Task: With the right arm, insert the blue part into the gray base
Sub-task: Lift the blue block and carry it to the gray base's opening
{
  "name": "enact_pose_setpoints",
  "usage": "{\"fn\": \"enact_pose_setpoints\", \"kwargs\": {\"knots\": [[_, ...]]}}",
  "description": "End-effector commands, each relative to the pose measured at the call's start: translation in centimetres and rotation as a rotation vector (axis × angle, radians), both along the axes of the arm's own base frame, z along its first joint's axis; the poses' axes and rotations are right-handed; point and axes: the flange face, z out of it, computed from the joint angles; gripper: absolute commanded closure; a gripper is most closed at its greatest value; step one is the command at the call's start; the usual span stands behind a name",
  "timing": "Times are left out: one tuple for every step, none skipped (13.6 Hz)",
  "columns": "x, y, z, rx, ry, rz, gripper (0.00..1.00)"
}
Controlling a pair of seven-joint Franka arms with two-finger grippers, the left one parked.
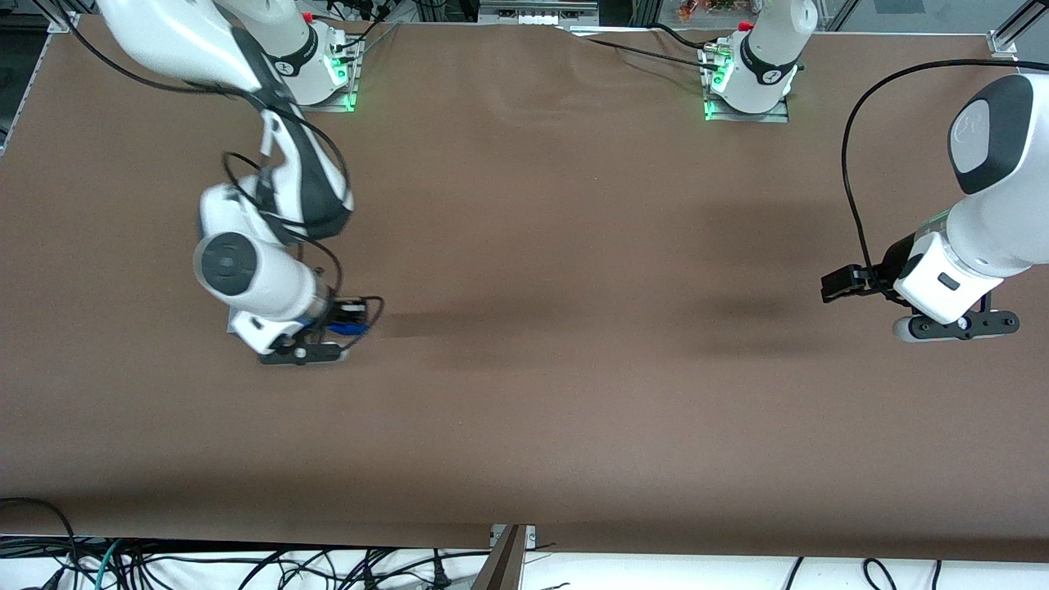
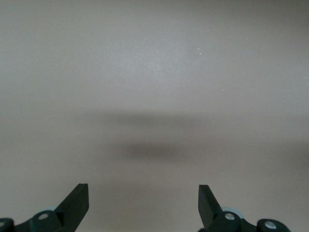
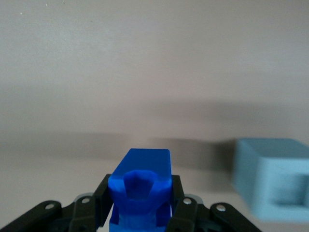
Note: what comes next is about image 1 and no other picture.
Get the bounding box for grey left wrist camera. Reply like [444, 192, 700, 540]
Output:
[892, 310, 1020, 343]

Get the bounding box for dark table support beam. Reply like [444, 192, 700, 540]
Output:
[470, 524, 537, 590]

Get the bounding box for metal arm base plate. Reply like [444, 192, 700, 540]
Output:
[288, 23, 364, 113]
[698, 43, 792, 125]

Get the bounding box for aluminium frame profile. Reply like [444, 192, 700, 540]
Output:
[988, 0, 1049, 60]

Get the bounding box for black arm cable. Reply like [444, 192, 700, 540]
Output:
[842, 59, 994, 284]
[51, 7, 355, 275]

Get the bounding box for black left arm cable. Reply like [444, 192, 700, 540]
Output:
[842, 59, 994, 284]

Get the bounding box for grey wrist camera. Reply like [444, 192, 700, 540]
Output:
[259, 342, 351, 366]
[892, 310, 1020, 343]

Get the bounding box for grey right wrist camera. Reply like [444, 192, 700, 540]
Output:
[259, 342, 351, 366]

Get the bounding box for brown table cover sheet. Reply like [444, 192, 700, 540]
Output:
[0, 15, 1049, 563]

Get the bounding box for teal cable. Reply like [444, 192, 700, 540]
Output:
[92, 538, 128, 590]

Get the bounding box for grey electronics box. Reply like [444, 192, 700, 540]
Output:
[478, 0, 606, 27]

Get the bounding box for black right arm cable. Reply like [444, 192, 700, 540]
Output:
[51, 7, 355, 275]

